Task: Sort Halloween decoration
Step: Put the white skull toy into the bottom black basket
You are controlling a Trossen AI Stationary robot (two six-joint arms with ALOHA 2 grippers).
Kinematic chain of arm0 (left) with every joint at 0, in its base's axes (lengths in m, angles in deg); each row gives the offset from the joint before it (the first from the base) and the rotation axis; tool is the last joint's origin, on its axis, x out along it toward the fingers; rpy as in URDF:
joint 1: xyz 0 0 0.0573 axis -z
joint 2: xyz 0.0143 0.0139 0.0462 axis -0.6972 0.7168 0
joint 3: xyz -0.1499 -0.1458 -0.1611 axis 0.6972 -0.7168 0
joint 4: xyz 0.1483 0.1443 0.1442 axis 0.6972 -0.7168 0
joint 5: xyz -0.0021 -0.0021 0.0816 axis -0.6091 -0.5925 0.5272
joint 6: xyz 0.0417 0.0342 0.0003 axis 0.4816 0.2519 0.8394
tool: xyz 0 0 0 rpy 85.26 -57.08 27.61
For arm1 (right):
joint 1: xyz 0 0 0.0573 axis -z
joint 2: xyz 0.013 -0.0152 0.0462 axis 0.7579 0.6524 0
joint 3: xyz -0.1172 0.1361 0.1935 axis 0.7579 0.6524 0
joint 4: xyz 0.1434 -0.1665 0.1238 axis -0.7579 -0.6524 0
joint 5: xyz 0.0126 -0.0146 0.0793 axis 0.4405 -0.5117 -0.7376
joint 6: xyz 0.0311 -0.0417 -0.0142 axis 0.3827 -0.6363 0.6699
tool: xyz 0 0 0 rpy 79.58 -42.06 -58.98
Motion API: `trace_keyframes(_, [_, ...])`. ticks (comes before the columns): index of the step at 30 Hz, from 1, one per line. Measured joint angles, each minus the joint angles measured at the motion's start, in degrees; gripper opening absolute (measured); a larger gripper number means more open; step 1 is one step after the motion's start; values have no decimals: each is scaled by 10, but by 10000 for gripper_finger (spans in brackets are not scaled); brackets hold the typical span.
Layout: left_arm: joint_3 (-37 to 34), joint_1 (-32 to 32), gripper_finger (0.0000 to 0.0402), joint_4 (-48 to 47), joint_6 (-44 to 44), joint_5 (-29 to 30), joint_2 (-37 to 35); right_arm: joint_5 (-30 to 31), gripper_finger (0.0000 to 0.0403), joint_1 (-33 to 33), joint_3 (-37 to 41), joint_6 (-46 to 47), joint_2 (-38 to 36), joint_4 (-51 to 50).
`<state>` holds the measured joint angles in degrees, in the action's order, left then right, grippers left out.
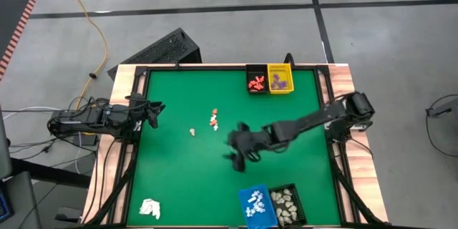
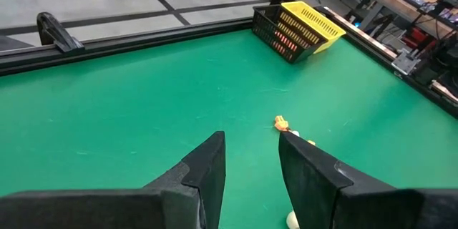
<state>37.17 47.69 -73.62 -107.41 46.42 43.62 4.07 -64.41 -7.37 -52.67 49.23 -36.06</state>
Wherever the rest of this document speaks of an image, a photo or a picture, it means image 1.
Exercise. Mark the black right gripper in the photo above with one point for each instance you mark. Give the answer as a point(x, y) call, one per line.
point(250, 143)

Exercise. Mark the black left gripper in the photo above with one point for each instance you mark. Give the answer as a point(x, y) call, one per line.
point(136, 109)

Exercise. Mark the beige plastic skull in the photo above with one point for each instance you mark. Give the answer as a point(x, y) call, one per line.
point(294, 216)
point(287, 220)
point(289, 204)
point(285, 214)
point(281, 220)
point(286, 191)
point(273, 195)
point(279, 212)
point(292, 208)
point(192, 132)
point(281, 201)
point(287, 198)
point(279, 197)

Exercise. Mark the blue plastic basket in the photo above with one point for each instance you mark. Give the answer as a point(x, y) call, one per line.
point(266, 202)

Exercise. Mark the black plastic basket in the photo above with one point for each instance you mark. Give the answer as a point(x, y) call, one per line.
point(300, 200)
point(255, 71)

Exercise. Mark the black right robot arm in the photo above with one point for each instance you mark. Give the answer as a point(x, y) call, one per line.
point(311, 118)

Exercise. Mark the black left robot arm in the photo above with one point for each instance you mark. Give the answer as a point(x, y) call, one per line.
point(89, 120)

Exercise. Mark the green table mat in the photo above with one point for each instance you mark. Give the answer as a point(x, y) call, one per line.
point(179, 186)

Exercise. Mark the yellow plastic basket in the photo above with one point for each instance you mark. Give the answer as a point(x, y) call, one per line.
point(288, 71)

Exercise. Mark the crumpled white paper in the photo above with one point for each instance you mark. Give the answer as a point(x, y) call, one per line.
point(150, 207)

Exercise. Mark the black curved clamp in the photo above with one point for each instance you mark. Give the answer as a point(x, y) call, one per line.
point(289, 59)

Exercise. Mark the black floor beam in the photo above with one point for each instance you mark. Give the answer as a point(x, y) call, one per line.
point(46, 173)

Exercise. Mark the grey monitor panel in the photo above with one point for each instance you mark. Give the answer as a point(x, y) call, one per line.
point(4, 150)

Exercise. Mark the black orange striped floor mat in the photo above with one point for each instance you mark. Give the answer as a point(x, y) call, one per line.
point(10, 18)

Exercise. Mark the silver metal bracket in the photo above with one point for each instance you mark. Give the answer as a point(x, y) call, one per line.
point(361, 127)

